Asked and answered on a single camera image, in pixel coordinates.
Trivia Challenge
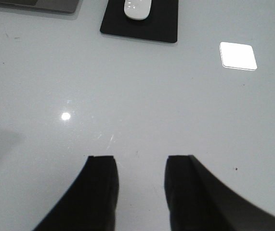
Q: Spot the grey laptop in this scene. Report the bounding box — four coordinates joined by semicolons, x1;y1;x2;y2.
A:
0;0;79;13

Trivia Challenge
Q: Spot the black mouse pad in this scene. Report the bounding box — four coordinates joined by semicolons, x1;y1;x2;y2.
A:
100;0;179;43

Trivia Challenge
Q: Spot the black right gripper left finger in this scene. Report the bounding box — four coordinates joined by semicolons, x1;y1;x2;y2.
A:
35;156;119;231

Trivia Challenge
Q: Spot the white computer mouse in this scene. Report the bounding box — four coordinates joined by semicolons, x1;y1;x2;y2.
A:
124;0;152;21

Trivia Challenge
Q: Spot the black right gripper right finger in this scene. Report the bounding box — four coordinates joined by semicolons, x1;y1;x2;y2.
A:
164;155;275;231

